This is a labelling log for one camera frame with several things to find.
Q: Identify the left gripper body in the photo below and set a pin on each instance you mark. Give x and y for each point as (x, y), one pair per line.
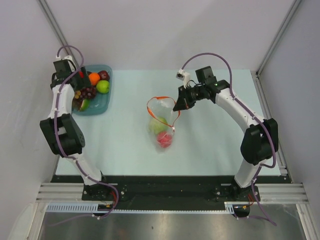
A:
(81, 82)

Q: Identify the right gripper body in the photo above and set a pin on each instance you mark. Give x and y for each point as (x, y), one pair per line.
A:
(192, 95)

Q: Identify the orange fruit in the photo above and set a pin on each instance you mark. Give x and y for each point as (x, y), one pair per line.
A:
(94, 78)

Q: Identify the purple grape bunch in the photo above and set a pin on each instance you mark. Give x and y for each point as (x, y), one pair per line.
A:
(88, 93)

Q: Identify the clear zip top bag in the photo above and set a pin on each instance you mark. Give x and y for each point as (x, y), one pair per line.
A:
(161, 106)

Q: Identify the green apple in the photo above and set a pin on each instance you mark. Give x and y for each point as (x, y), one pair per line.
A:
(103, 86)

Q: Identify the green cabbage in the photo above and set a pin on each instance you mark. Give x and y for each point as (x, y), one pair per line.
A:
(157, 126)

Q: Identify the red apple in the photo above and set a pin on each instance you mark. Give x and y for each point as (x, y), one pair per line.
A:
(164, 139)

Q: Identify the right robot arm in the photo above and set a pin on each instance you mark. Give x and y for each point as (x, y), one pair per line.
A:
(260, 141)

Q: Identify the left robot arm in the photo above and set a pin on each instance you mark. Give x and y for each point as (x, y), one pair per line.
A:
(72, 90)

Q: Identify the yellow grape bunch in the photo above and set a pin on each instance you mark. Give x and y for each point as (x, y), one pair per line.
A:
(77, 94)

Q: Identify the dark red plum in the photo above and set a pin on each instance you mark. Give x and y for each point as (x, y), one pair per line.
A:
(104, 75)

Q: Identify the green pear slice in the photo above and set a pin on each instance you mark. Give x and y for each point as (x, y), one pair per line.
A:
(84, 105)

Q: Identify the teal plastic basket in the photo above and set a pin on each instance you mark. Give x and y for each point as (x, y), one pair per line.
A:
(99, 104)

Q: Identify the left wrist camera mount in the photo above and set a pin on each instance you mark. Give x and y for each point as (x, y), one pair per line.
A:
(65, 64)

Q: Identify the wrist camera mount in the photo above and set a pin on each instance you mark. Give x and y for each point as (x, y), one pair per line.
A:
(183, 76)
(65, 64)

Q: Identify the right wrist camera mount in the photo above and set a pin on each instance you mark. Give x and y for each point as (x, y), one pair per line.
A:
(183, 76)

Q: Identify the left corner aluminium post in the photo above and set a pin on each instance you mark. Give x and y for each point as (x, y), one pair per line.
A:
(52, 21)

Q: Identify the corner aluminium post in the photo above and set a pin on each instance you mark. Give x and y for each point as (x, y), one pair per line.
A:
(52, 21)
(279, 35)

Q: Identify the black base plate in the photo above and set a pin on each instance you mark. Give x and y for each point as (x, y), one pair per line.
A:
(170, 193)

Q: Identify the aluminium rail frame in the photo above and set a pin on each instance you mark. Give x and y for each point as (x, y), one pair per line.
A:
(287, 193)

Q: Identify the white cable duct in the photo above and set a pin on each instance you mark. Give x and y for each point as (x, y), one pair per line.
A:
(95, 208)

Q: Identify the right corner aluminium post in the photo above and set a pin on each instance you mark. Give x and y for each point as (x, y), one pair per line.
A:
(279, 35)

